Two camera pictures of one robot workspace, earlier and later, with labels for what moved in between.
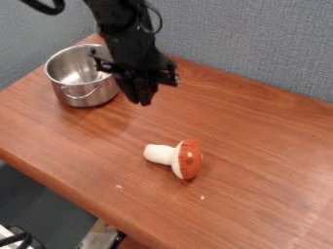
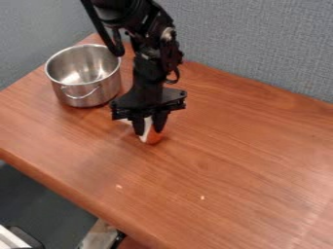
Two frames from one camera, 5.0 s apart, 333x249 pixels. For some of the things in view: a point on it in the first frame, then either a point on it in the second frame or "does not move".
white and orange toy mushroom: x=185 y=158 to x=152 y=136
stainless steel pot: x=78 y=83 does not move
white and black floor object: x=17 y=238 does not move
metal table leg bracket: x=104 y=236 does not move
